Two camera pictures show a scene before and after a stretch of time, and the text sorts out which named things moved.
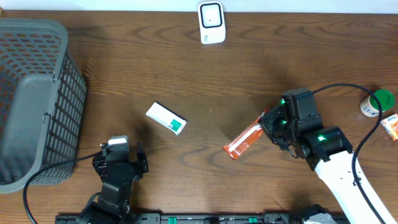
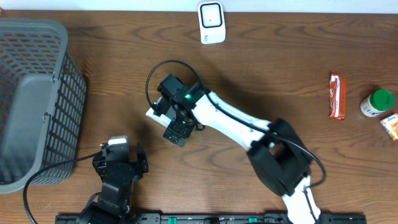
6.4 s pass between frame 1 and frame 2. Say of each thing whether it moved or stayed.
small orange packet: stayed
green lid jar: stayed
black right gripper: moved
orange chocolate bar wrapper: moved
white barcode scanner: stayed
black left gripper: stayed
